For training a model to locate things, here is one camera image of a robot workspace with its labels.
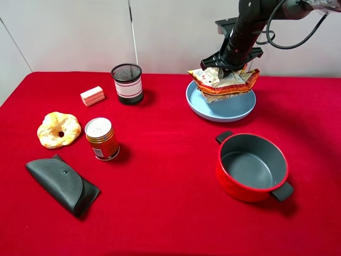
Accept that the red tablecloth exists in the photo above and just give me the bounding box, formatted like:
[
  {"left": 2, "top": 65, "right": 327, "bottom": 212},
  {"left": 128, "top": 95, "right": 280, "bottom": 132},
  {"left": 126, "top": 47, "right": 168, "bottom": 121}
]
[{"left": 1, "top": 72, "right": 340, "bottom": 255}]

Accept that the red pot with black handles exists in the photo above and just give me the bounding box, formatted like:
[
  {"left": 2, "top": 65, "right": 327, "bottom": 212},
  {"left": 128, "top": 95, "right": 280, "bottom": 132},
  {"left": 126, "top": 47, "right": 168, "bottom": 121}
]
[{"left": 215, "top": 131, "right": 294, "bottom": 203}]

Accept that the ring-shaped bread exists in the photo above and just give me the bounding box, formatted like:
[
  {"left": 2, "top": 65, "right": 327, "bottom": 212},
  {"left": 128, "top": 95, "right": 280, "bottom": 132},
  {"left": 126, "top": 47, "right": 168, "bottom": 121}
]
[{"left": 37, "top": 111, "right": 82, "bottom": 149}]

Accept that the pink eraser block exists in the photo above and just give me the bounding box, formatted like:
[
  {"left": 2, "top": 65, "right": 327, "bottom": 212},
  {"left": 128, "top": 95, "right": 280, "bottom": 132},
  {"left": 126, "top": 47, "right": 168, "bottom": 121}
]
[{"left": 80, "top": 86, "right": 105, "bottom": 107}]

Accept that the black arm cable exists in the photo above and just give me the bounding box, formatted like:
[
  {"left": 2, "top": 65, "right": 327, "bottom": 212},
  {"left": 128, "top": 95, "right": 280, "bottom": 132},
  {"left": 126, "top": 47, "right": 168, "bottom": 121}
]
[{"left": 255, "top": 0, "right": 328, "bottom": 50}]

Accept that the black leather glasses case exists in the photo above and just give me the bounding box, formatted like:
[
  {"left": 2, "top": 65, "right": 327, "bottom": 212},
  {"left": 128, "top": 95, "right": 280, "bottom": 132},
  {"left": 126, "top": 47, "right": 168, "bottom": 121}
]
[{"left": 26, "top": 155, "right": 100, "bottom": 218}]

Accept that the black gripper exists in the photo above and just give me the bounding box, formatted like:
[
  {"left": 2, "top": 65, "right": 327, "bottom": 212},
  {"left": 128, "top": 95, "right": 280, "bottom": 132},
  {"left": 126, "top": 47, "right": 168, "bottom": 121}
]
[{"left": 200, "top": 17, "right": 264, "bottom": 80}]

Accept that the black mesh pen holder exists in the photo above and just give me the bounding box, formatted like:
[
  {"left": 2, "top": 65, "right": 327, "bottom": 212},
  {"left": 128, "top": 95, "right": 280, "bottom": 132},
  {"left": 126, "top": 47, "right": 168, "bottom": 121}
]
[{"left": 111, "top": 63, "right": 143, "bottom": 105}]

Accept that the light blue plate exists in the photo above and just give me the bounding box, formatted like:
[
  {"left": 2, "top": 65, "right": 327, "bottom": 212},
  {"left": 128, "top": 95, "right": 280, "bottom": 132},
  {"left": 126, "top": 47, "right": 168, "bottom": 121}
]
[{"left": 185, "top": 81, "right": 256, "bottom": 123}]

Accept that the yellow red snack bag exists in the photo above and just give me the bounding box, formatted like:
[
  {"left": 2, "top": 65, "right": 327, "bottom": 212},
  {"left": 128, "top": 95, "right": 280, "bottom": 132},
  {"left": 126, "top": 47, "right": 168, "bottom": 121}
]
[{"left": 188, "top": 68, "right": 260, "bottom": 103}]

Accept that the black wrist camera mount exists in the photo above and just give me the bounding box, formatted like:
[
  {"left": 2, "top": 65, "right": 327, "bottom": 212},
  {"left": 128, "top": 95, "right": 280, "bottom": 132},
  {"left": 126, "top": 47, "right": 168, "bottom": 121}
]
[{"left": 215, "top": 17, "right": 238, "bottom": 36}]

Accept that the gold drink can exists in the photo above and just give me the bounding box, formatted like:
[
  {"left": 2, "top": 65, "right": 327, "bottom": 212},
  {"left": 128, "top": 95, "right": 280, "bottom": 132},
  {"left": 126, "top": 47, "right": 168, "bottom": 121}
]
[{"left": 85, "top": 117, "right": 120, "bottom": 161}]

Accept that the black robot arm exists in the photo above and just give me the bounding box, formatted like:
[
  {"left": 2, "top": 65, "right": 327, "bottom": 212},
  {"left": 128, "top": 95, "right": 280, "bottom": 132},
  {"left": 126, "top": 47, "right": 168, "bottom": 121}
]
[{"left": 200, "top": 0, "right": 340, "bottom": 78}]

